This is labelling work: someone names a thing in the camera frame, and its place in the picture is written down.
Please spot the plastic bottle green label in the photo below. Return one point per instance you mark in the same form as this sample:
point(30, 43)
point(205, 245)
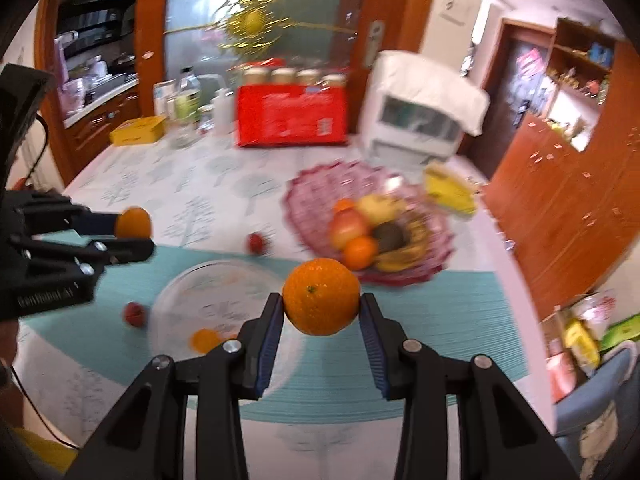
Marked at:
point(187, 97)

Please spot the pink glass fruit bowl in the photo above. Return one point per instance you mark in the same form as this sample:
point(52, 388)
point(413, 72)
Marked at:
point(308, 210)

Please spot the yellow flat box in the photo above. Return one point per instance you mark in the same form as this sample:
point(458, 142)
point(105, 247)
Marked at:
point(138, 131)

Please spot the dark avocado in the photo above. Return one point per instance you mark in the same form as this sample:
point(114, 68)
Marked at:
point(390, 236)

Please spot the small tangerine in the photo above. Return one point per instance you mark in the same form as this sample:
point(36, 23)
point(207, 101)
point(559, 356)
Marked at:
point(134, 222)

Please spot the red paper cup package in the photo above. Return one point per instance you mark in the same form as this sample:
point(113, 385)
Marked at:
point(282, 115)

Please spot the white countertop appliance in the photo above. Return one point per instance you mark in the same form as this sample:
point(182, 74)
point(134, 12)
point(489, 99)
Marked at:
point(409, 133)

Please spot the small yellow-orange kumquat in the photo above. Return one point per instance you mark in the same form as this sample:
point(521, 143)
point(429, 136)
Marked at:
point(205, 340)

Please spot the gold metal ornament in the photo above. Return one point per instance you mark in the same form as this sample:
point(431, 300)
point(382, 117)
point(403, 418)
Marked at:
point(249, 28)

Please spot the wooden cabinet row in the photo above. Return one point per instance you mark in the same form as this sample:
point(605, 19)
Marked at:
point(573, 216)

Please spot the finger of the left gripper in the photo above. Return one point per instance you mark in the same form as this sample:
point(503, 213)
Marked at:
point(49, 213)
point(115, 251)

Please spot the white cloth on appliance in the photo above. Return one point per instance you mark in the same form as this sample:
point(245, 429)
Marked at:
point(413, 78)

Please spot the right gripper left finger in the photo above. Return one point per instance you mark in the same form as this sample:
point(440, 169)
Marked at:
point(142, 437)

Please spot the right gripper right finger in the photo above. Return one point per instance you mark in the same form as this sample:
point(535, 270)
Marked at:
point(501, 436)

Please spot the overripe brown banana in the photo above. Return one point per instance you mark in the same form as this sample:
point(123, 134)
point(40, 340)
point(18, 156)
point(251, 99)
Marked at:
point(413, 252)

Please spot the red apple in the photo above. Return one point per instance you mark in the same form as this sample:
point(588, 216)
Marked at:
point(345, 226)

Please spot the orange tangerine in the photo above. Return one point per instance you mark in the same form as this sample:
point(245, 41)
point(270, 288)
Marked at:
point(360, 253)

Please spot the white squeeze bottle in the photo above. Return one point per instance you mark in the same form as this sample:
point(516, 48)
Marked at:
point(224, 110)

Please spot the yellow-brown pear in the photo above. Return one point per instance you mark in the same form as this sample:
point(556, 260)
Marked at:
point(379, 209)

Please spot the red lychee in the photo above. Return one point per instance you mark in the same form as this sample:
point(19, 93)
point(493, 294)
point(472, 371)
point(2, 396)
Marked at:
point(134, 315)
point(256, 244)

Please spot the yellow packet stack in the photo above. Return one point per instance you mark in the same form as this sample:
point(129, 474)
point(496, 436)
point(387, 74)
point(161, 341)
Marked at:
point(448, 190)

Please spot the clear glass tumbler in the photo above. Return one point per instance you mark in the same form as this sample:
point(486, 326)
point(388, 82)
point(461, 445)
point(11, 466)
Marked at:
point(183, 132)

